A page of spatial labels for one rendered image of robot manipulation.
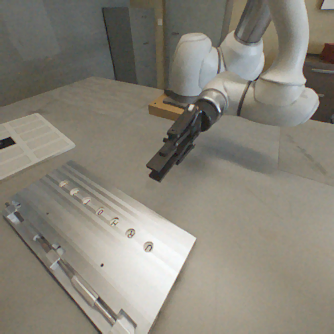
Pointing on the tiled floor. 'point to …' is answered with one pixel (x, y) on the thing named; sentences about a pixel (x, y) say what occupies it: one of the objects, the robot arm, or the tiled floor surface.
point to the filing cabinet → (132, 44)
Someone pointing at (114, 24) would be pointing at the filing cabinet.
